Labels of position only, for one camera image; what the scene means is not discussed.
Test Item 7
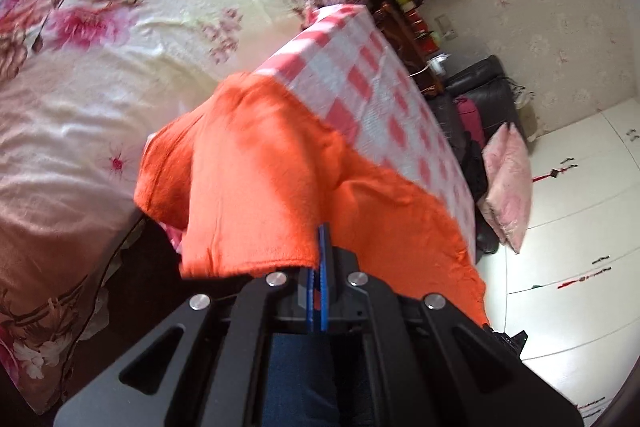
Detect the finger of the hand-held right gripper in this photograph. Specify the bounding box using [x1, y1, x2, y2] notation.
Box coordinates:
[487, 326, 529, 360]

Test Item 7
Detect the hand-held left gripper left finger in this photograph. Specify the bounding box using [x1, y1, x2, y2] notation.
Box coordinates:
[52, 267, 317, 427]

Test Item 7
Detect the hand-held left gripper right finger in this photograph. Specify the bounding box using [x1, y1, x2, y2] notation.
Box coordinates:
[317, 222, 585, 427]

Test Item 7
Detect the orange towel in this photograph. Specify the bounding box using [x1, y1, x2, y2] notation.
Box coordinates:
[134, 72, 491, 333]

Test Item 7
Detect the person's blue jeans leg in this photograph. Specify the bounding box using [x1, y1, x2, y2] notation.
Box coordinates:
[262, 334, 368, 427]

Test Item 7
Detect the white wardrobe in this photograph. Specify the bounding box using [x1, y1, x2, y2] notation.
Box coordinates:
[475, 104, 640, 423]

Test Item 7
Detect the pink pillow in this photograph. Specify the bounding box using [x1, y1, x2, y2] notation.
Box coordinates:
[475, 123, 533, 255]

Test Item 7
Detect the pink checkered tablecloth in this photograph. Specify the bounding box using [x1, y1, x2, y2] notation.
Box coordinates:
[167, 4, 478, 265]

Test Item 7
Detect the red folded blanket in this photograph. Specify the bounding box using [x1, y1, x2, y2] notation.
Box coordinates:
[452, 96, 486, 148]

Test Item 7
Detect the black leather sofa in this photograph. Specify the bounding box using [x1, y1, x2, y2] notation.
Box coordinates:
[427, 54, 531, 255]

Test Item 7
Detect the carved wooden nightstand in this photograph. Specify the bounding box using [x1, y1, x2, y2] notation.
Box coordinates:
[372, 0, 448, 100]

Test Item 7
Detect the floral bed sheet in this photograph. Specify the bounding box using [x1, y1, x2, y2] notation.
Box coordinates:
[0, 0, 371, 415]

